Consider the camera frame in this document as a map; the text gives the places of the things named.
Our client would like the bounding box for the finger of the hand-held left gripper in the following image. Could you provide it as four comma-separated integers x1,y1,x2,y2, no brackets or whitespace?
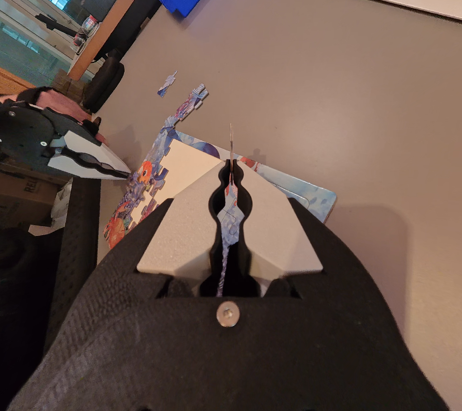
62,130,132,176
46,155,129,181

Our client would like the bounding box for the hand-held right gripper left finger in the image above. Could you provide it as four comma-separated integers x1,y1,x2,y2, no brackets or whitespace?
136,159,230,294

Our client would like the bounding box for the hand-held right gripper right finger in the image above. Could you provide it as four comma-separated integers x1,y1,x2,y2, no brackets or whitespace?
232,159,323,294

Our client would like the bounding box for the sea animals jigsaw puzzle board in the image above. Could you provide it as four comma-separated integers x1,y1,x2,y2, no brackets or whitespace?
103,129,338,298

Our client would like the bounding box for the white blue striped puzzle piece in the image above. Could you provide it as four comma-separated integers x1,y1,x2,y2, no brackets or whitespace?
157,70,178,98

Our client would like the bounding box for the person's left hand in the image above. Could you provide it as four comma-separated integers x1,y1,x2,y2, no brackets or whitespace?
35,90,92,123

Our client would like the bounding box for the white crumpled paper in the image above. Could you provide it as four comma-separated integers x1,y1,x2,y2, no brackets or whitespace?
50,180,74,228

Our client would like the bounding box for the cardboard box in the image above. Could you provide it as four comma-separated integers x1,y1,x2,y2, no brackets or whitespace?
0,162,70,229

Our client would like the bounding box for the striped purple coral puzzle piece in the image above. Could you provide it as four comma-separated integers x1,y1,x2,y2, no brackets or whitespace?
174,83,209,121

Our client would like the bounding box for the wooden edged table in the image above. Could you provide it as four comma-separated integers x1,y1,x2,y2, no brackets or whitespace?
67,0,149,81

